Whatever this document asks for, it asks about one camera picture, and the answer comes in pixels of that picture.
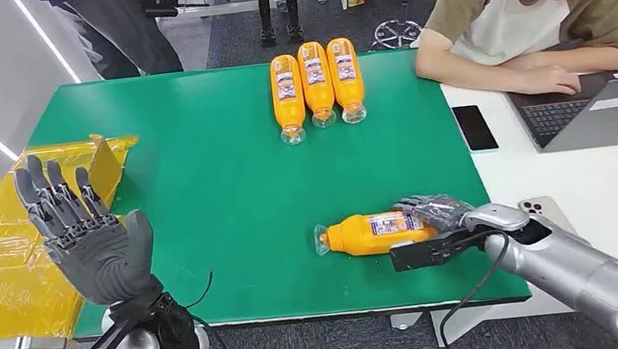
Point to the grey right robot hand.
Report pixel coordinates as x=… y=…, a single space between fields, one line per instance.
x=439 y=210

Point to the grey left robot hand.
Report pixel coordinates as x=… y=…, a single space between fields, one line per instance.
x=97 y=258

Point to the seated person's right hand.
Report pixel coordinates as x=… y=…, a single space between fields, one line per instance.
x=554 y=81

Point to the orange juice bottle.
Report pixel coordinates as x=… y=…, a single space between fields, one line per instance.
x=347 y=91
x=318 y=97
x=361 y=236
x=289 y=109

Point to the seated person's left forearm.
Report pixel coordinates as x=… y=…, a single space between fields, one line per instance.
x=589 y=59

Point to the seated person's right forearm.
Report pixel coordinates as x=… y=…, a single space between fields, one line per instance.
x=465 y=76

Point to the grey laptop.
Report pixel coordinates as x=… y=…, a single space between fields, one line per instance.
x=597 y=126

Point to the seated person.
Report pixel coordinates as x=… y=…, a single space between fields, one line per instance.
x=499 y=15

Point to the black smartphone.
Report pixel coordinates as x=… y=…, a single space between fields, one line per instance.
x=474 y=128

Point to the silver smartphone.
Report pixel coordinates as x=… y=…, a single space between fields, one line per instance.
x=545 y=208

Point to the white table base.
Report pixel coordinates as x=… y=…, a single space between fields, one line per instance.
x=410 y=320

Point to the standing person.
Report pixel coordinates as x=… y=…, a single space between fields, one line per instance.
x=122 y=32

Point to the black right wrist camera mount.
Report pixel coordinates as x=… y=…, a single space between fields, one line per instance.
x=421 y=254

